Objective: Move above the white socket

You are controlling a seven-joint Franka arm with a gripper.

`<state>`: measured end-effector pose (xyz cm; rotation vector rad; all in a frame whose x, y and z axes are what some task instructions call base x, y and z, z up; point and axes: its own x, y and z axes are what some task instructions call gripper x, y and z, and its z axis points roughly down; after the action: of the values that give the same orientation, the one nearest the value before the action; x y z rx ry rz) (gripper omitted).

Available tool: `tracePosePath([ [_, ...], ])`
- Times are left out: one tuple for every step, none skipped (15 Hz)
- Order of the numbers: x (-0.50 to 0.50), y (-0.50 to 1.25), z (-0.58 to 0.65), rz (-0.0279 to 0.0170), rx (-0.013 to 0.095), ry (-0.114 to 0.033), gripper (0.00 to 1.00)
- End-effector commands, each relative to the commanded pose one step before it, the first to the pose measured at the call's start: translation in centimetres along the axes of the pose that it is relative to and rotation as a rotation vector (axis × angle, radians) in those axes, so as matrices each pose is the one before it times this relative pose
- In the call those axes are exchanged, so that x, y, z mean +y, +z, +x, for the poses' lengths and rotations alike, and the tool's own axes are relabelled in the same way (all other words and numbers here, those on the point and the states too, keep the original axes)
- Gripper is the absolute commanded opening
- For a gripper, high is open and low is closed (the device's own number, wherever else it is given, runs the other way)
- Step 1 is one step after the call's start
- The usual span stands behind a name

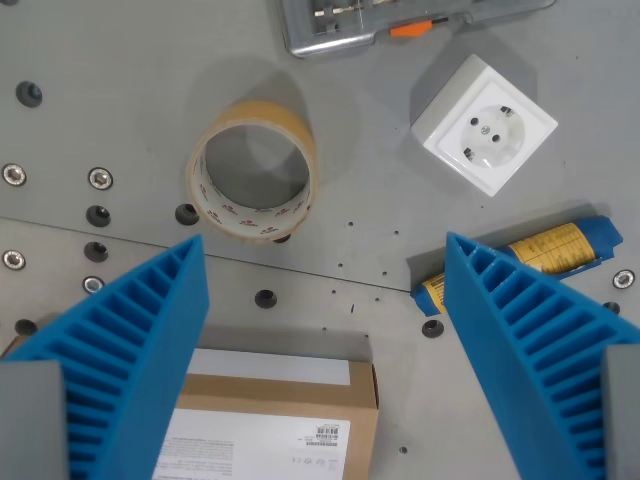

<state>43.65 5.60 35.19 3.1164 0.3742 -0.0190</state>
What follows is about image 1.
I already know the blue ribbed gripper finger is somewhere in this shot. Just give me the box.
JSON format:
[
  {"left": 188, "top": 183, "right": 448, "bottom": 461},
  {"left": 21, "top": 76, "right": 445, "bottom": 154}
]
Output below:
[
  {"left": 444, "top": 231, "right": 640, "bottom": 480},
  {"left": 0, "top": 233, "right": 211, "bottom": 480}
]

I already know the yellow cylinder with blue tape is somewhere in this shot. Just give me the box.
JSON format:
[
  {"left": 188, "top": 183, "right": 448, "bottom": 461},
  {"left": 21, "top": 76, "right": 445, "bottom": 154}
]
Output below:
[{"left": 410, "top": 214, "right": 624, "bottom": 317}]

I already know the brown packing tape roll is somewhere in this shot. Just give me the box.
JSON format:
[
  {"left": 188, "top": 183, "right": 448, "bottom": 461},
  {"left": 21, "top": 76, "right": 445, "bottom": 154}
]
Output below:
[{"left": 185, "top": 99, "right": 320, "bottom": 247}]

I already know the brown cardboard box with labels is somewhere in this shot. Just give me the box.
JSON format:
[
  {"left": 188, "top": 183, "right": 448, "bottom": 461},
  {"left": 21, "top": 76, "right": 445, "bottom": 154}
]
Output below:
[{"left": 0, "top": 333, "right": 381, "bottom": 480}]

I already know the orange connector clip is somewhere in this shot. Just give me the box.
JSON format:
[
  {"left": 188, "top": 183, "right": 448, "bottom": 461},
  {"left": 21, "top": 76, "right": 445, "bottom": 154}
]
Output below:
[{"left": 389, "top": 20, "right": 434, "bottom": 39}]

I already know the clear plastic tool case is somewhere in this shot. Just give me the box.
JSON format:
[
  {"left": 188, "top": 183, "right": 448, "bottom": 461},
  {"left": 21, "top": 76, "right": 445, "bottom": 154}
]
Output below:
[{"left": 278, "top": 0, "right": 559, "bottom": 59}]

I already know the white wall socket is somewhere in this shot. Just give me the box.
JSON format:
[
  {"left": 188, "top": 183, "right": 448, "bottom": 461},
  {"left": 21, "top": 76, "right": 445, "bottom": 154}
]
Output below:
[{"left": 409, "top": 53, "right": 560, "bottom": 197}]

